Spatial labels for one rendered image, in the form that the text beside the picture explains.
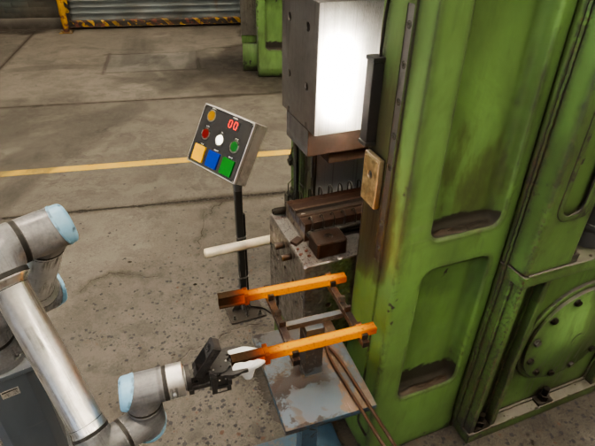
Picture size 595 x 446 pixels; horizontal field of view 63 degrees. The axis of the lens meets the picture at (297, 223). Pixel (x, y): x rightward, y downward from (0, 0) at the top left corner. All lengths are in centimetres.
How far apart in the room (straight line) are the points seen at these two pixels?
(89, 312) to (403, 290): 197
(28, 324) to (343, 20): 116
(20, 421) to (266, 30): 542
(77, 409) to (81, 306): 179
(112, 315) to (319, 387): 165
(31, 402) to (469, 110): 183
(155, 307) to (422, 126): 209
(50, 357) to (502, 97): 139
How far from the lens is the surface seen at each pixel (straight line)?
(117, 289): 319
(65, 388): 139
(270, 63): 670
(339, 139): 170
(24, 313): 138
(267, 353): 138
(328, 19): 150
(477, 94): 149
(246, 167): 217
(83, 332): 298
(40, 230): 140
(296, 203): 194
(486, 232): 171
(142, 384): 135
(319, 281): 160
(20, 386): 211
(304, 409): 161
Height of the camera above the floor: 201
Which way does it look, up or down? 34 degrees down
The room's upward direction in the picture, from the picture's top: 1 degrees clockwise
